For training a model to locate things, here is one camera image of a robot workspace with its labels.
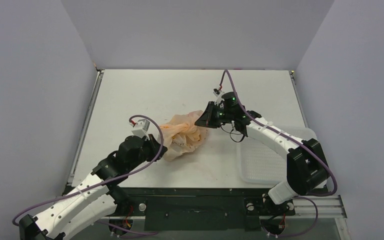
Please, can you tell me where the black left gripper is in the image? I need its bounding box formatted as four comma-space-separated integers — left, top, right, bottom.
127, 133, 168, 172

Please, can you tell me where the orange translucent plastic bag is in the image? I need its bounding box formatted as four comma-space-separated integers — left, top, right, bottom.
159, 110, 209, 162

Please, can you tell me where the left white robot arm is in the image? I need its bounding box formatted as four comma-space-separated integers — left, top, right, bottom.
18, 134, 167, 240

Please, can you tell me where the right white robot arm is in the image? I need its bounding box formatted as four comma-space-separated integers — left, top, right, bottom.
194, 92, 330, 214

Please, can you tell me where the white perforated plastic tray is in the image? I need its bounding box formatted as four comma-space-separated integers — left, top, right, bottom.
236, 123, 317, 187

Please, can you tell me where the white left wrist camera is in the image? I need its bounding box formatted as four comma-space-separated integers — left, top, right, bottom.
131, 118, 150, 139

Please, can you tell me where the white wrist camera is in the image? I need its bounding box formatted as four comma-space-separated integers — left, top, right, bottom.
131, 118, 150, 139
213, 88, 225, 105

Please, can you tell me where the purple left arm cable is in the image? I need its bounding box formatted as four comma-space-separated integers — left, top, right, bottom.
11, 114, 165, 227

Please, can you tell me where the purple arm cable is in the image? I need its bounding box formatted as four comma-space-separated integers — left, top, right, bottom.
11, 114, 165, 227
220, 69, 339, 239

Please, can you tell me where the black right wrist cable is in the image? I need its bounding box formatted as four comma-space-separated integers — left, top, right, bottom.
220, 122, 248, 144

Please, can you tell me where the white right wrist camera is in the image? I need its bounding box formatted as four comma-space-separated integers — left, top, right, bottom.
213, 88, 225, 105

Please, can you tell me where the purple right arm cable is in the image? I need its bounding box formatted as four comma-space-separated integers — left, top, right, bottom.
220, 69, 339, 239

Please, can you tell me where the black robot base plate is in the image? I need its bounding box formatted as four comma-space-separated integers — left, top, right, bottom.
96, 187, 315, 233

